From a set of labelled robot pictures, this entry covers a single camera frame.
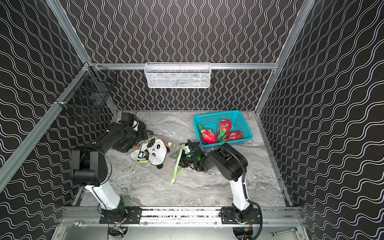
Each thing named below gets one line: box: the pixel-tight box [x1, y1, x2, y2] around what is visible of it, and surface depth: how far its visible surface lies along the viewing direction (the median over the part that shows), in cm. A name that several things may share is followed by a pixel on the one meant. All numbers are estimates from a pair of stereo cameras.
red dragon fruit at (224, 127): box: [217, 119, 233, 139], surface depth 102 cm
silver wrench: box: [269, 227, 298, 238], surface depth 72 cm
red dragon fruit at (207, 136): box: [198, 124, 218, 145], surface depth 97 cm
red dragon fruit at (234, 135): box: [226, 130, 244, 141], surface depth 99 cm
